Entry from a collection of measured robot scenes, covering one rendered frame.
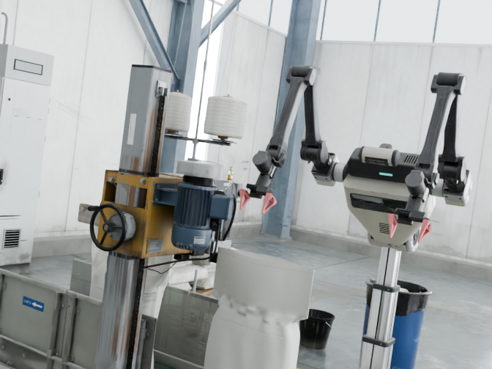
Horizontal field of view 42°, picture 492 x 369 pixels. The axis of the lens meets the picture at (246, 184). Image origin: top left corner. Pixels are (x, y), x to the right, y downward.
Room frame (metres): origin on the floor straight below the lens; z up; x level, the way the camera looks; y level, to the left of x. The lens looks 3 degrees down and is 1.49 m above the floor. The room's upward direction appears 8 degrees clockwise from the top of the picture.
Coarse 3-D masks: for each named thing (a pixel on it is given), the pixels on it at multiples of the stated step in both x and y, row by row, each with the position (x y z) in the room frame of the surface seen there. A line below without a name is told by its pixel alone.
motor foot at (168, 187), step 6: (156, 186) 2.45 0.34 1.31; (162, 186) 2.48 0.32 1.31; (168, 186) 2.51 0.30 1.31; (174, 186) 2.54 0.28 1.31; (156, 192) 2.45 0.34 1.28; (162, 192) 2.48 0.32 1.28; (168, 192) 2.46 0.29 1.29; (174, 192) 2.45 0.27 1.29; (156, 198) 2.45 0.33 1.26; (162, 198) 2.48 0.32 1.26; (168, 198) 2.46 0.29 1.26; (174, 198) 2.45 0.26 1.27; (156, 204) 2.46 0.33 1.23; (162, 204) 2.49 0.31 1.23; (168, 204) 2.45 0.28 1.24; (174, 204) 2.44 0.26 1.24
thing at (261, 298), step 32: (224, 256) 2.77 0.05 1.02; (256, 256) 2.76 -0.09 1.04; (224, 288) 2.75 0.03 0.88; (256, 288) 2.60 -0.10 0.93; (288, 288) 2.57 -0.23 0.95; (224, 320) 2.66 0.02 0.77; (256, 320) 2.59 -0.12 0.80; (288, 320) 2.55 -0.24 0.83; (224, 352) 2.64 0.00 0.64; (256, 352) 2.56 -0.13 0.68; (288, 352) 2.53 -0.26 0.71
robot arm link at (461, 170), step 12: (444, 72) 2.35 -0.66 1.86; (444, 84) 2.34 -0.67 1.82; (456, 84) 2.32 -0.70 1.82; (456, 96) 2.40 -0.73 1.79; (456, 108) 2.42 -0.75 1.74; (456, 120) 2.44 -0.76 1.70; (444, 132) 2.47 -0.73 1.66; (456, 132) 2.46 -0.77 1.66; (444, 144) 2.49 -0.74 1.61; (456, 144) 2.48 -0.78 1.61; (444, 156) 2.50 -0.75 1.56; (456, 156) 2.48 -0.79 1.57
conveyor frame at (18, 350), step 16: (0, 336) 3.11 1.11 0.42; (0, 352) 3.13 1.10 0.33; (16, 352) 3.07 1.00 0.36; (32, 352) 3.01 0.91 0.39; (160, 352) 3.18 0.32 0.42; (16, 368) 3.06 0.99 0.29; (32, 368) 3.01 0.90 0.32; (80, 368) 2.83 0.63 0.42; (176, 368) 3.12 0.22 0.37; (192, 368) 3.07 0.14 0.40
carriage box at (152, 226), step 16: (112, 176) 2.51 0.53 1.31; (128, 176) 2.48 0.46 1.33; (160, 176) 2.61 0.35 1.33; (176, 176) 2.75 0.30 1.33; (112, 192) 2.57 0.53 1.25; (128, 208) 2.47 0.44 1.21; (144, 208) 2.47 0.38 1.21; (160, 208) 2.49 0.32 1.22; (144, 224) 2.42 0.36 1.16; (160, 224) 2.50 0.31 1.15; (112, 240) 2.50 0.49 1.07; (128, 240) 2.45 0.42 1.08; (144, 240) 2.42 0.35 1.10; (144, 256) 2.43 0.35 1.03
